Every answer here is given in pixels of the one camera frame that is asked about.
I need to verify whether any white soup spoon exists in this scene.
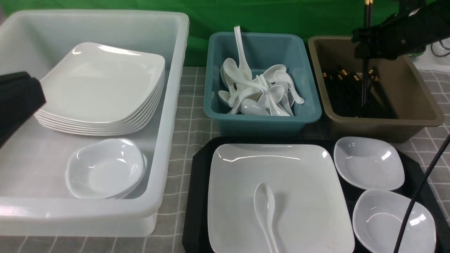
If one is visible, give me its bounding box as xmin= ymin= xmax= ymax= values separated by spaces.
xmin=253 ymin=183 xmax=279 ymax=253

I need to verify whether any large white rice plate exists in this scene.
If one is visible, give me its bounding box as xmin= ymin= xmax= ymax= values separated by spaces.
xmin=207 ymin=144 xmax=355 ymax=253

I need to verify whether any black chopstick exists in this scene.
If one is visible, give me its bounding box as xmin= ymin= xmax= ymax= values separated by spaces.
xmin=361 ymin=0 xmax=373 ymax=107

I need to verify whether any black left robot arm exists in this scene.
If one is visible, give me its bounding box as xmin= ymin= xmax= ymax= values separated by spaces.
xmin=0 ymin=71 xmax=46 ymax=147

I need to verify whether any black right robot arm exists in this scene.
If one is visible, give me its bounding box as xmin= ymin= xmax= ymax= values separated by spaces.
xmin=351 ymin=0 xmax=450 ymax=60

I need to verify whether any top stacked white plate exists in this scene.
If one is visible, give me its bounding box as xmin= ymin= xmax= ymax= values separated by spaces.
xmin=38 ymin=42 xmax=166 ymax=123

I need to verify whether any pile of white spoons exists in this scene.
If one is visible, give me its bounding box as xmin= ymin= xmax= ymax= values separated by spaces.
xmin=218 ymin=58 xmax=305 ymax=116

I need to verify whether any upright white spoon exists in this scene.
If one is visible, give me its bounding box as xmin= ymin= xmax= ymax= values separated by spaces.
xmin=234 ymin=26 xmax=253 ymax=81

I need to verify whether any teal plastic bin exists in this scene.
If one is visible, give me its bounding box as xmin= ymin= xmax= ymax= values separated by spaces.
xmin=204 ymin=32 xmax=322 ymax=137

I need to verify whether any bundle of black chopsticks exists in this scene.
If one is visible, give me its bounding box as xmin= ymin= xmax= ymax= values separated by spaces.
xmin=322 ymin=67 xmax=398 ymax=119

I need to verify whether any stack of white plates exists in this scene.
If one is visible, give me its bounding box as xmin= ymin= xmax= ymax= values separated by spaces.
xmin=35 ymin=69 xmax=166 ymax=136

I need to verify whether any green backdrop cloth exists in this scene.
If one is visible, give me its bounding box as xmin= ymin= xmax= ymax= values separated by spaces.
xmin=1 ymin=0 xmax=364 ymax=67

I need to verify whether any brown plastic bin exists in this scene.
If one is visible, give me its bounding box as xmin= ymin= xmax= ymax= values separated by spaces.
xmin=308 ymin=36 xmax=445 ymax=143

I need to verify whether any black serving tray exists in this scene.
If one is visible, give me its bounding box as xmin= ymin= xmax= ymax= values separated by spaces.
xmin=182 ymin=136 xmax=450 ymax=253

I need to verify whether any large white plastic tub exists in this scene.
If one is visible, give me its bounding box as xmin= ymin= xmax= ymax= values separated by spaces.
xmin=1 ymin=9 xmax=189 ymax=237

